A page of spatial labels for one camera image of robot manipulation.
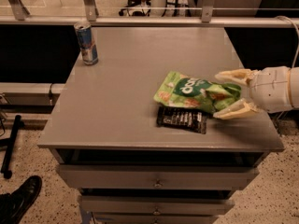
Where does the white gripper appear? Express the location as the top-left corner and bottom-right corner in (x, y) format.
(213, 66), (292, 119)

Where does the green rice chip bag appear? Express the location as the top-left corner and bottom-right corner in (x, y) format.
(153, 71), (241, 114)

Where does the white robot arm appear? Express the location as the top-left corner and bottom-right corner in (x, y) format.
(213, 66), (299, 119)

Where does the black rxbar chocolate bar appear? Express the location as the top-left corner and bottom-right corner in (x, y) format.
(156, 106), (207, 134)

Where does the grey drawer cabinet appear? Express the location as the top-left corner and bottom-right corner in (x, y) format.
(38, 28), (283, 224)

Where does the black office chair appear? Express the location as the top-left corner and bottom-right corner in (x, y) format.
(118, 0), (171, 17)

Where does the blue red bull can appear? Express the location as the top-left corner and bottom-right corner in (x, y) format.
(74, 21), (98, 65)

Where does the middle grey drawer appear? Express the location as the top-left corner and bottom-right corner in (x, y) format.
(78, 196), (235, 216)

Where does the grey drawer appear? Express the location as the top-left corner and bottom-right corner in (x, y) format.
(78, 196), (235, 216)
(94, 213), (217, 224)
(58, 165), (259, 190)

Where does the bottom grey drawer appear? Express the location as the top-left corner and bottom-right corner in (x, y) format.
(94, 213), (217, 224)

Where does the top grey drawer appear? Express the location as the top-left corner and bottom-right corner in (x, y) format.
(58, 165), (259, 190)

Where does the metal railing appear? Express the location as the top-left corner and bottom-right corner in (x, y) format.
(1, 0), (298, 27)

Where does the black stand leg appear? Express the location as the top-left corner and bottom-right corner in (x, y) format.
(0, 115), (23, 179)

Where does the black leather shoe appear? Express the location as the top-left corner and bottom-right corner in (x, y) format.
(0, 175), (42, 224)

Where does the white cable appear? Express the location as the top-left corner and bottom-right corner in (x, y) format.
(274, 15), (299, 69)

